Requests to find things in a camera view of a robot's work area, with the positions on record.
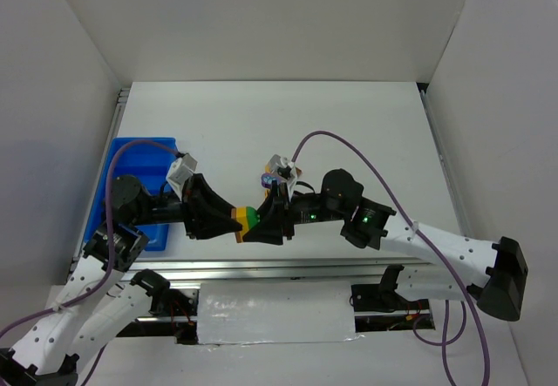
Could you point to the green rounded lego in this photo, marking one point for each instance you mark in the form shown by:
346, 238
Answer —
252, 217

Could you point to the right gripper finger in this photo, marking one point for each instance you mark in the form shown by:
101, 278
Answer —
265, 232
272, 202

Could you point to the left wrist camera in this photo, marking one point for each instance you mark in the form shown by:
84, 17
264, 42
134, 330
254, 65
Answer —
180, 171

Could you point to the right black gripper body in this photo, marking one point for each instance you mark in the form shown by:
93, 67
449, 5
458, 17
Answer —
285, 212

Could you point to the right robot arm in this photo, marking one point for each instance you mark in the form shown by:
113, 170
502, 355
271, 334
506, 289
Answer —
492, 274

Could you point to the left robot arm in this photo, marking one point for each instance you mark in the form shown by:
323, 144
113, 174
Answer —
77, 326

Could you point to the aluminium frame rail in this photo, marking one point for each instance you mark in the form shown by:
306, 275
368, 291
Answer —
190, 271

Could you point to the white foil panel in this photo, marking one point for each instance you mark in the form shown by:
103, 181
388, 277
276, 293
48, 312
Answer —
275, 312

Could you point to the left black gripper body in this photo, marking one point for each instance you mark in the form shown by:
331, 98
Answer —
190, 207

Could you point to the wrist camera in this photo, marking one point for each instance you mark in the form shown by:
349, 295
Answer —
283, 169
180, 171

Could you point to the purple oval lego with print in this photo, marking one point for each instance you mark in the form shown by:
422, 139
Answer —
267, 180

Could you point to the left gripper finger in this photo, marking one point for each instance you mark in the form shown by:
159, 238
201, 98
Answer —
208, 200
207, 228

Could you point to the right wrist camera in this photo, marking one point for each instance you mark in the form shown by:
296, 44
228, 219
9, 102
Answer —
283, 169

